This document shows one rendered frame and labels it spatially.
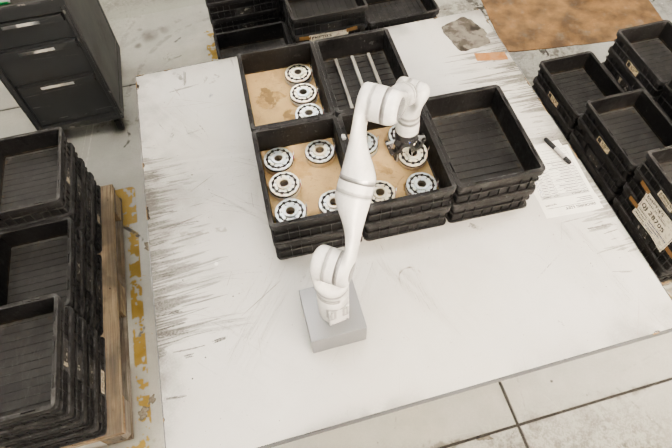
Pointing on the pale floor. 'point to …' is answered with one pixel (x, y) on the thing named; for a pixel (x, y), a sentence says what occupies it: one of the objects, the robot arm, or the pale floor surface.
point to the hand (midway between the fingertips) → (403, 155)
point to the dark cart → (59, 44)
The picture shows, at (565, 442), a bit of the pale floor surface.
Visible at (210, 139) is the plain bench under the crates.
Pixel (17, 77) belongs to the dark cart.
